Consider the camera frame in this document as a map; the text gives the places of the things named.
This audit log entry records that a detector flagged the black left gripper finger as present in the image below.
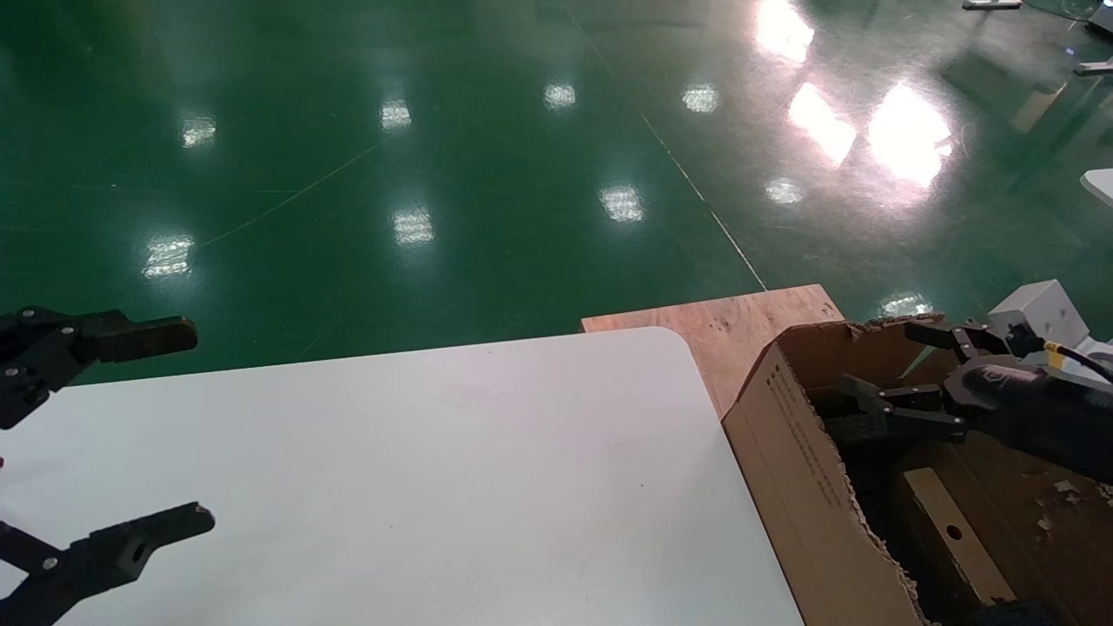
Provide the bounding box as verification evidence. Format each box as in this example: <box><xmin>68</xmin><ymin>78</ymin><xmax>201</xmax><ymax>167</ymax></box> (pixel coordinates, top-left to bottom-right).
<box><xmin>0</xmin><ymin>502</ymin><xmax>217</xmax><ymax>626</ymax></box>
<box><xmin>0</xmin><ymin>305</ymin><xmax>199</xmax><ymax>431</ymax></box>

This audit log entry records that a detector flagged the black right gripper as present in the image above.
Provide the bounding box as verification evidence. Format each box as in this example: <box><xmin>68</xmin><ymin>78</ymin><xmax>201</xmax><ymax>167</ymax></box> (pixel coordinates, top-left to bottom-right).
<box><xmin>839</xmin><ymin>320</ymin><xmax>1113</xmax><ymax>484</ymax></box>

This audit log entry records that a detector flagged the small cardboard box with hole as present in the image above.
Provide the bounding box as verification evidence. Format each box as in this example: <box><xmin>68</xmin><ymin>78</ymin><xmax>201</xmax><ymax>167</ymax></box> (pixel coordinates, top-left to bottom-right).
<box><xmin>899</xmin><ymin>466</ymin><xmax>1018</xmax><ymax>611</ymax></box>

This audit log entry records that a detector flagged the big open cardboard box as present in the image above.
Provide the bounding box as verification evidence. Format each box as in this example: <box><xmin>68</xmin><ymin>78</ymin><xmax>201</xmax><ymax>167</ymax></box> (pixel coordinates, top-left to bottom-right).
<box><xmin>721</xmin><ymin>314</ymin><xmax>1113</xmax><ymax>626</ymax></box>

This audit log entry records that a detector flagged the black foam insert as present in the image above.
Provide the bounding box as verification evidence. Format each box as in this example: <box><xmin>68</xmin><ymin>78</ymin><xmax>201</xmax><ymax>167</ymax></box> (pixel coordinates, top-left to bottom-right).
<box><xmin>821</xmin><ymin>387</ymin><xmax>901</xmax><ymax>455</ymax></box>

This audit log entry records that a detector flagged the wooden plywood board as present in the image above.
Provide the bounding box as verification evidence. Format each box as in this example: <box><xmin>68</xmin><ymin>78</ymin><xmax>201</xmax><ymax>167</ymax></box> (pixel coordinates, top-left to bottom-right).
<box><xmin>580</xmin><ymin>283</ymin><xmax>846</xmax><ymax>419</ymax></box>

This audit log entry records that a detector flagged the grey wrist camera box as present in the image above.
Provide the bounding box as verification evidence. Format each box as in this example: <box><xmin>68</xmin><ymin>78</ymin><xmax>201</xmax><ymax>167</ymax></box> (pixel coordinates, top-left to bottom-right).
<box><xmin>987</xmin><ymin>278</ymin><xmax>1113</xmax><ymax>366</ymax></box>

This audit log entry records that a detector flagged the thick black cable yellow tag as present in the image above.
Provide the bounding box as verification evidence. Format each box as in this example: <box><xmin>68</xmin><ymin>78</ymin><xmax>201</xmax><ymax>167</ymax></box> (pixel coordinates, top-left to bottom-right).
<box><xmin>1042</xmin><ymin>340</ymin><xmax>1113</xmax><ymax>384</ymax></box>

